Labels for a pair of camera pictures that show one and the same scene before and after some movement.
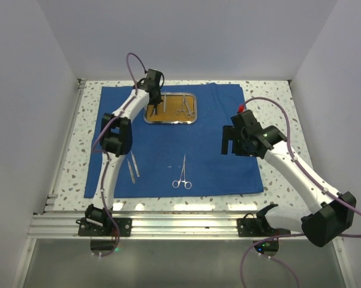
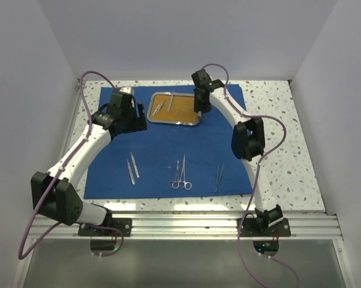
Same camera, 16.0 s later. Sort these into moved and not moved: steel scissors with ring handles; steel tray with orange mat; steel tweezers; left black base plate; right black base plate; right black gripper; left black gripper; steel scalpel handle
Moved: right black gripper; steel scissors with ring handles; steel tweezers; left black gripper
Not moved: left black base plate; steel tray with orange mat; right black base plate; steel scalpel handle
